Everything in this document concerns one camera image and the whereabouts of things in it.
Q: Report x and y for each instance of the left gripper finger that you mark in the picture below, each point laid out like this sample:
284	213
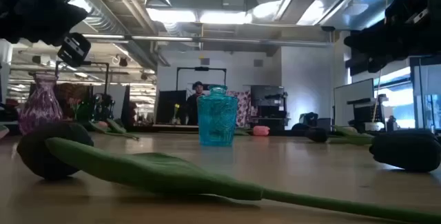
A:
74	50
41	24

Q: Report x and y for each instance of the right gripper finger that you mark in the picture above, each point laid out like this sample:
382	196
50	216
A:
396	41
377	66

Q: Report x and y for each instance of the purple glass vase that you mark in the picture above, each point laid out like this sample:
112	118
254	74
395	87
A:
41	110

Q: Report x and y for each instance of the black artificial tulip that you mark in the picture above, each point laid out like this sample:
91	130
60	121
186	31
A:
406	151
317	135
34	155

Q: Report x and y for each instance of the teal glass vase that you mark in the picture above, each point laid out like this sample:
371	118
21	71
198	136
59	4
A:
217	120

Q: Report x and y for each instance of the whiteboard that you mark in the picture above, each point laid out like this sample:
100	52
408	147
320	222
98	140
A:
351	93

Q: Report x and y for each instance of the white cup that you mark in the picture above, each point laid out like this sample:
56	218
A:
371	126

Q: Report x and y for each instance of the black bag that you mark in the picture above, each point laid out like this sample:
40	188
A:
309	119

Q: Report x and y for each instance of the ceiling light panel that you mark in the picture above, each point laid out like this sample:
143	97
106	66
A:
172	15

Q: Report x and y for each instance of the black panel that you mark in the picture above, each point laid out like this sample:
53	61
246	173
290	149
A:
169	107

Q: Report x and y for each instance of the black equipment shelf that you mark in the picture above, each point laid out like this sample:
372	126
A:
267	96

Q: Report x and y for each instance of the yellow flower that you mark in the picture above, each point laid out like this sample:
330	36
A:
176	106

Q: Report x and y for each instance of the person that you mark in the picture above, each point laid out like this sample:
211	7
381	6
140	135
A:
196	108

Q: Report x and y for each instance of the pink patterned cloth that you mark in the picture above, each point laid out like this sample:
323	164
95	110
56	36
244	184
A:
244	108

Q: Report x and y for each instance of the grey ceiling pipe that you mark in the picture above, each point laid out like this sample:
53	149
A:
224	40

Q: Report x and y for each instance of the black gantry frame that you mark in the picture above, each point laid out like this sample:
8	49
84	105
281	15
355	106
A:
201	68

